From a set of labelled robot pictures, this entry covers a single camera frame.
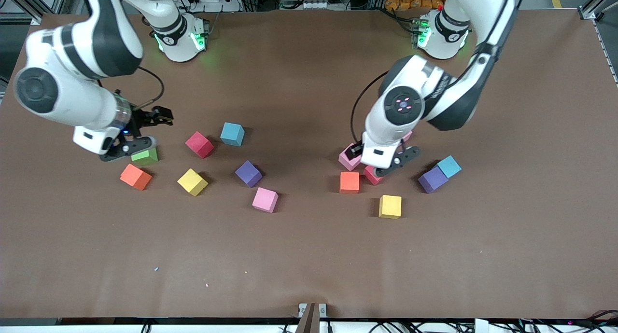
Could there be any red foam cube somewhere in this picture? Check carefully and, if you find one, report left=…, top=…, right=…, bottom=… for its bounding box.
left=363, top=165, right=385, bottom=186
left=185, top=131, right=215, bottom=159

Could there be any orange foam cube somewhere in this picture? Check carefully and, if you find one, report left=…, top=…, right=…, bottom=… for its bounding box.
left=120, top=164, right=152, bottom=191
left=339, top=171, right=361, bottom=194

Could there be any blue foam cube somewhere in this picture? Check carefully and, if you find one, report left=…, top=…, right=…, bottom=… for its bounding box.
left=436, top=155, right=462, bottom=179
left=220, top=122, right=245, bottom=147

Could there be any purple foam cube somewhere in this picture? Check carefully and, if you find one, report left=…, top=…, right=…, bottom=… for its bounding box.
left=235, top=160, right=264, bottom=188
left=418, top=166, right=449, bottom=194

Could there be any green foam cube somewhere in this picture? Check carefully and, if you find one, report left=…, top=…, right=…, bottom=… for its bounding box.
left=131, top=147, right=159, bottom=167

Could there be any yellow foam cube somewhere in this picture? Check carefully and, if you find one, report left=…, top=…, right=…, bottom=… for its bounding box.
left=177, top=168, right=209, bottom=197
left=379, top=195, right=402, bottom=220

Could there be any brown table mat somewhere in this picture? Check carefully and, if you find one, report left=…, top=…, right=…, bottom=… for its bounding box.
left=0, top=10, right=618, bottom=320

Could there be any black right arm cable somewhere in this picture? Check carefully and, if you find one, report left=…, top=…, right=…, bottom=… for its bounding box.
left=137, top=66, right=166, bottom=111

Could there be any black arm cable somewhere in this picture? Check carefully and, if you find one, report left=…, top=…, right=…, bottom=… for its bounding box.
left=351, top=0, right=516, bottom=148
left=137, top=66, right=166, bottom=111

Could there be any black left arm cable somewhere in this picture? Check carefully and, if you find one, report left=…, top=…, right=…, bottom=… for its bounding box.
left=351, top=0, right=516, bottom=148

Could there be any aluminium frame profile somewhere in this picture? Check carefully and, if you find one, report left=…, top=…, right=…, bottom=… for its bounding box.
left=579, top=0, right=618, bottom=21
left=0, top=0, right=73, bottom=26

